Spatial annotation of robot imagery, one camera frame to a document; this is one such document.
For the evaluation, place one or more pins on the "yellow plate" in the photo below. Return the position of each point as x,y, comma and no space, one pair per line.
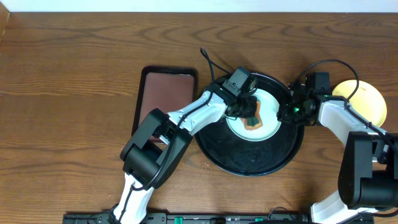
367,100

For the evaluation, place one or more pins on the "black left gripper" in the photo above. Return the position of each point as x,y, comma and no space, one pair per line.
249,106

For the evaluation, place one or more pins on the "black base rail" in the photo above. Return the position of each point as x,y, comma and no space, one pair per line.
277,215

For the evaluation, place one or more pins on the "round black tray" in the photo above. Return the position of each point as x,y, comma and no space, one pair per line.
252,158

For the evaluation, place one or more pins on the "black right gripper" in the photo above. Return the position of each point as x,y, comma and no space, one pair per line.
283,113

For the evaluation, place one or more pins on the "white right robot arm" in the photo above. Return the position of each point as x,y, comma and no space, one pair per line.
367,182

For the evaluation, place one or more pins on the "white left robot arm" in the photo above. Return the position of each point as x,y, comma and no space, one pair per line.
155,149

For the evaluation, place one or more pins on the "black rectangular water tray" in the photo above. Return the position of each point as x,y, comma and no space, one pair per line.
166,88

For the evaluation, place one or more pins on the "green and yellow sponge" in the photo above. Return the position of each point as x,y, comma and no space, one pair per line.
255,122

